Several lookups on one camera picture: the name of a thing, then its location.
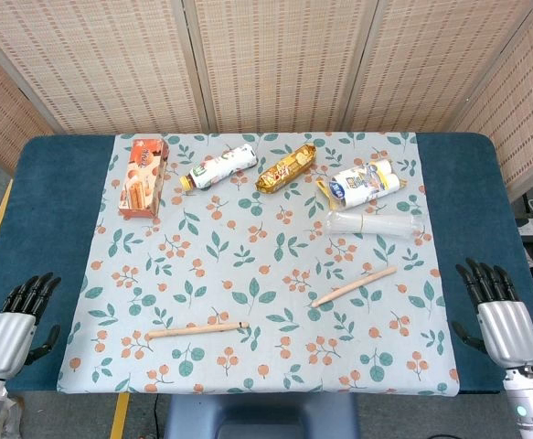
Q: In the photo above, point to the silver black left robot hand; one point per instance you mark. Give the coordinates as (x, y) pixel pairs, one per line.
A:
(5, 338)

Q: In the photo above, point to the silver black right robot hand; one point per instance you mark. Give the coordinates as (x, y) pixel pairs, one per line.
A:
(508, 329)

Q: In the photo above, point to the wooden stick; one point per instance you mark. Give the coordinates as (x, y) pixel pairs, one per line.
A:
(355, 286)
(193, 330)

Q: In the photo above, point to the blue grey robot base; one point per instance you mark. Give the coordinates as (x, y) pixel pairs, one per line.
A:
(257, 416)

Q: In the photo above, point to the beige paper bag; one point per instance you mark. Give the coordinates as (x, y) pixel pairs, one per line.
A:
(12, 411)

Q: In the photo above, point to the dark blue table cover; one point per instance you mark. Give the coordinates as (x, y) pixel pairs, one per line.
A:
(51, 219)

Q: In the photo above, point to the clear plastic cup sleeve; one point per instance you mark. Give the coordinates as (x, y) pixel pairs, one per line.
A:
(376, 224)

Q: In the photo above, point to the orange wafer biscuit box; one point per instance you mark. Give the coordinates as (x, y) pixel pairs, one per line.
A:
(140, 183)

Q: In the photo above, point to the white blue roll pack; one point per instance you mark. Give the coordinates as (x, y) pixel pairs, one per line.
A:
(362, 183)

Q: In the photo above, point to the floral leaf print tablecloth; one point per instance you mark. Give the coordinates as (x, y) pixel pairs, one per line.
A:
(248, 256)

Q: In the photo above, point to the golden cracker packet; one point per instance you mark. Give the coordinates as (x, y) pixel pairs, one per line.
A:
(286, 168)

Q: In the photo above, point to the white bottle with yellow cap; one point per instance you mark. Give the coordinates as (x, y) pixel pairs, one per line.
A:
(222, 165)

